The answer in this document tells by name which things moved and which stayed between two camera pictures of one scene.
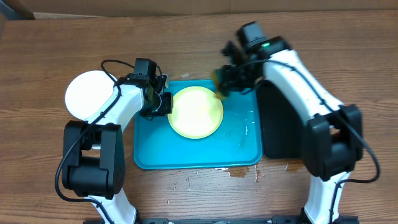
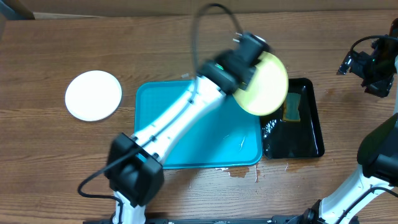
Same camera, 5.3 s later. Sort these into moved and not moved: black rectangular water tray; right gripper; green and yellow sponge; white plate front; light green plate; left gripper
Moved: right gripper; green and yellow sponge; light green plate; left gripper
Not moved: white plate front; black rectangular water tray
